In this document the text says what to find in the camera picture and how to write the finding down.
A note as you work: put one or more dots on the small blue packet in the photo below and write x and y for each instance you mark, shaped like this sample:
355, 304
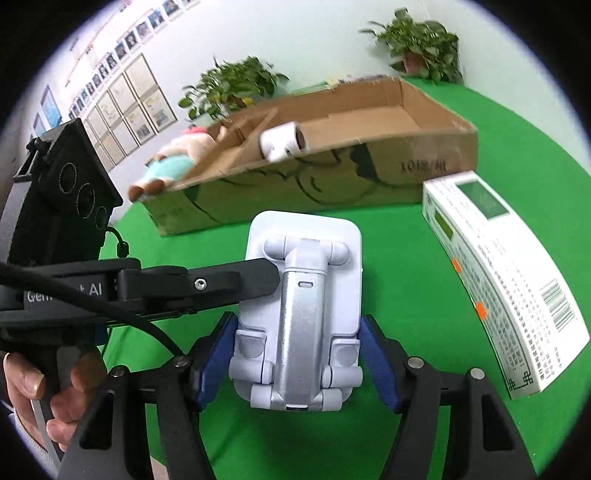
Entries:
368, 78

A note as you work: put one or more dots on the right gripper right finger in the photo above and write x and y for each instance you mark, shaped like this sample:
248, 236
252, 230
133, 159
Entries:
481, 439

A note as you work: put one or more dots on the pink pig plush toy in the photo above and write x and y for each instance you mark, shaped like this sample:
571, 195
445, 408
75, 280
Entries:
173, 161

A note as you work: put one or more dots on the white printed medicine box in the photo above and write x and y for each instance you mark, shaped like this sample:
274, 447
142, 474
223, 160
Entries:
528, 311

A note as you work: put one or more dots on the left potted green plant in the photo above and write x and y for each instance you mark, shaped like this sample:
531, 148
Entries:
229, 87

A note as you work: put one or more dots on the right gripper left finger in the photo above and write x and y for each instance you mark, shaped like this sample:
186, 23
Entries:
137, 413

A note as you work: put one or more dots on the left human hand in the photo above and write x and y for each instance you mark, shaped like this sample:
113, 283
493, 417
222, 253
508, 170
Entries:
26, 383

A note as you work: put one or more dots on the white handheld hair dryer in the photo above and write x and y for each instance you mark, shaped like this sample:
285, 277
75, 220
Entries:
283, 141

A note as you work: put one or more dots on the right potted green plant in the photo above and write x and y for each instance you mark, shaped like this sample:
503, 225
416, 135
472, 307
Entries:
420, 49

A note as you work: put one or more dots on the white phone stand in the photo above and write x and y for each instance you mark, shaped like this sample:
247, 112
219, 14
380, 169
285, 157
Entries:
298, 349

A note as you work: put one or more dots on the large cardboard box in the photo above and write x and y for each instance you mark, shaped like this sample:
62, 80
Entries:
368, 144

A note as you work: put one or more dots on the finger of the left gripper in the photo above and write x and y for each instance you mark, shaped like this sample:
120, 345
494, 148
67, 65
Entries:
172, 291

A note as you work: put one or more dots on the potted green plant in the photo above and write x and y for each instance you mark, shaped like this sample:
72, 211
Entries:
229, 87
420, 49

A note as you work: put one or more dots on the cardboard divider insert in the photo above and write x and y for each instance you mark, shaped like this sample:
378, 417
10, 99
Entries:
236, 150

